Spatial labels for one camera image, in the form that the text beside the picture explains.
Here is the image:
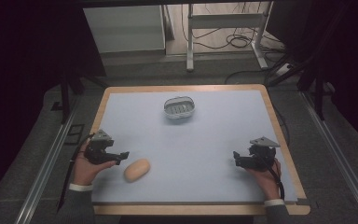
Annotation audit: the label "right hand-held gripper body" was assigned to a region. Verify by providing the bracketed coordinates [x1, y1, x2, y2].
[248, 135, 282, 172]

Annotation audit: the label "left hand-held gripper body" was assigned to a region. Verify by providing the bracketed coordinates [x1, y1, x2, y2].
[84, 129, 116, 165]

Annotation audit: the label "bread roll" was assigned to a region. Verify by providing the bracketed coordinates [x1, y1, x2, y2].
[123, 158, 152, 184]

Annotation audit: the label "white soap dish basket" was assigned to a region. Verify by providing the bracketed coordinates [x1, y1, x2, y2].
[163, 95, 195, 120]

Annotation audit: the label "person's right hand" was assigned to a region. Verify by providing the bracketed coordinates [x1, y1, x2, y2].
[245, 158, 282, 202]

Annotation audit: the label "person's left hand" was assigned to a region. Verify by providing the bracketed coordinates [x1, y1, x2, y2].
[71, 140, 117, 187]

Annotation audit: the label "light blue table mat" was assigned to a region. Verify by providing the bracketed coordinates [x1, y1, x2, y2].
[91, 90, 299, 205]

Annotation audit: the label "black metal stand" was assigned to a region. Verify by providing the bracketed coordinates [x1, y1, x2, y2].
[266, 46, 337, 121]
[59, 62, 109, 125]

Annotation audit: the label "white power strip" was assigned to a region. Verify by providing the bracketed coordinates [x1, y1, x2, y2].
[274, 63, 294, 77]

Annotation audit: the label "white cabinet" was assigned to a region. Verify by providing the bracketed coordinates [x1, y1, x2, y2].
[82, 4, 167, 54]

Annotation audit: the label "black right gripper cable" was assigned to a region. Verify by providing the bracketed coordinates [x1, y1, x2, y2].
[259, 152, 285, 201]

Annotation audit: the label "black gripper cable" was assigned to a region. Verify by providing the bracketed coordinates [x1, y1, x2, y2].
[259, 152, 285, 201]
[57, 133, 95, 213]

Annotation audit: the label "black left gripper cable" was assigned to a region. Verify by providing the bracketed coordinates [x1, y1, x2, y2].
[57, 133, 95, 213]

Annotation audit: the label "aluminium rail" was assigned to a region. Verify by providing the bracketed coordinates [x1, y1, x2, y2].
[13, 96, 79, 224]
[299, 91, 358, 224]

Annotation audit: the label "black floor cables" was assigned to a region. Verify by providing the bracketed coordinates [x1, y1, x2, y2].
[180, 3, 288, 55]

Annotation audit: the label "white metal desk frame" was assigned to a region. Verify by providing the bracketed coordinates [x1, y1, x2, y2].
[186, 0, 275, 73]

